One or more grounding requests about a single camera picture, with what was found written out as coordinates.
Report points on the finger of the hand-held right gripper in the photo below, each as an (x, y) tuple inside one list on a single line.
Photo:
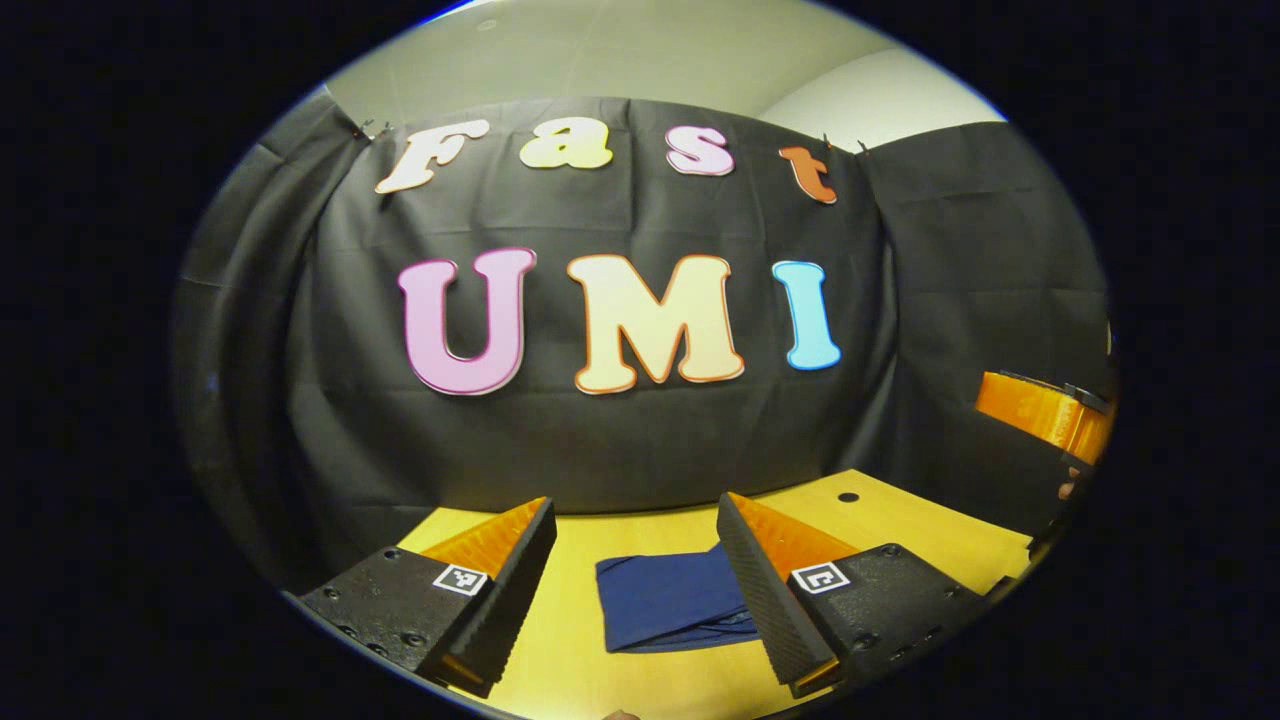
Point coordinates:
[(1040, 410)]

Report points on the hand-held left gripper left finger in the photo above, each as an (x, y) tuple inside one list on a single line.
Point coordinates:
[(505, 600)]

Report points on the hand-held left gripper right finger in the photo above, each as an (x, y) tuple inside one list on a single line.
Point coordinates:
[(765, 600)]

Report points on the blue denim jeans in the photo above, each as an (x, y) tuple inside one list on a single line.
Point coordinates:
[(660, 600)]

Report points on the black backdrop cloth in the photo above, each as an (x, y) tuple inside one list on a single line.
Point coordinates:
[(600, 450)]

